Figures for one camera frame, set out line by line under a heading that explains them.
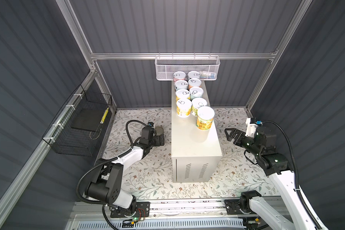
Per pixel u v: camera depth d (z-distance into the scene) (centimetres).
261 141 53
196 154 57
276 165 47
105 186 44
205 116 59
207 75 89
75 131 72
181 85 77
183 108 67
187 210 75
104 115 80
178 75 82
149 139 75
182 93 72
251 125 63
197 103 67
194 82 78
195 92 72
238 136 62
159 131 94
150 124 82
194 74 83
